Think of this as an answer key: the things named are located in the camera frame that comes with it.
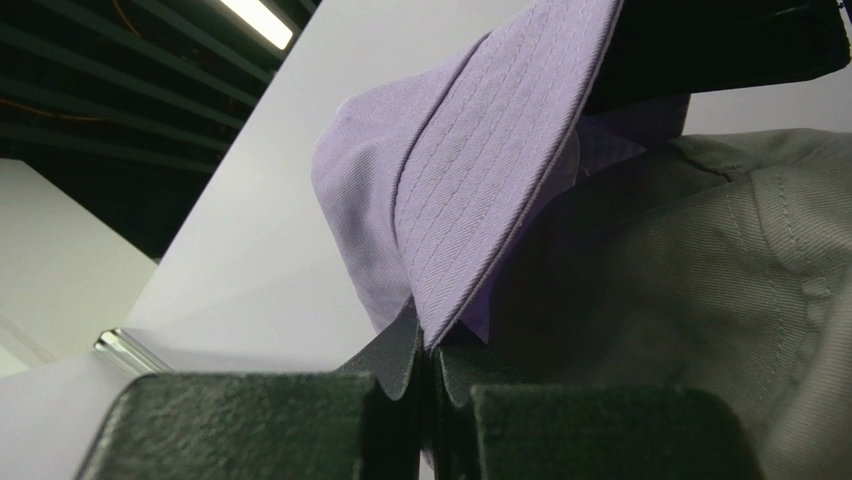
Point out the lavender hat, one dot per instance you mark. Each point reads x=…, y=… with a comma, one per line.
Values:
x=428, y=181

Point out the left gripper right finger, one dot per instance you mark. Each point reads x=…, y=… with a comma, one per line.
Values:
x=490, y=423

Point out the grey hat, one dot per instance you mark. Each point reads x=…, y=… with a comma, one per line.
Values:
x=716, y=262

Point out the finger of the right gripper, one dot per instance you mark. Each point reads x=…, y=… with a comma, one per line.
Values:
x=676, y=47

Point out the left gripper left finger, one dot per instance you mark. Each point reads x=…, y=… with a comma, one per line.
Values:
x=360, y=421

